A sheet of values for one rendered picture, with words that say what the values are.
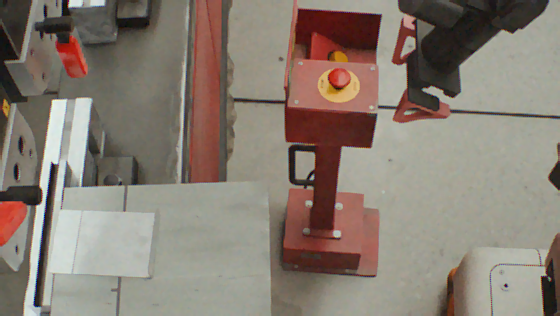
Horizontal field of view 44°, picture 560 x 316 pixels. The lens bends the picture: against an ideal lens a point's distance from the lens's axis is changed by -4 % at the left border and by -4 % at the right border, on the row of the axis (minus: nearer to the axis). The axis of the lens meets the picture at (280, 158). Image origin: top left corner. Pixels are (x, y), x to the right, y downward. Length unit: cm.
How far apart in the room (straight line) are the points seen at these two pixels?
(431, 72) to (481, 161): 124
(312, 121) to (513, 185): 98
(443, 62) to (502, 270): 87
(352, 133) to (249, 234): 46
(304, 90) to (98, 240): 51
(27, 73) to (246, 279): 34
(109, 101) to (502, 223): 125
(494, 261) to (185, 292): 98
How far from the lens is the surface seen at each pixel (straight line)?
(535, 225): 209
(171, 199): 91
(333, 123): 126
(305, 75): 127
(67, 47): 80
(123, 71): 119
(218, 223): 89
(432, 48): 91
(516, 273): 170
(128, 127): 113
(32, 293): 91
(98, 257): 90
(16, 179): 72
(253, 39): 232
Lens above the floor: 181
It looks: 60 degrees down
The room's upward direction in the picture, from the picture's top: 2 degrees counter-clockwise
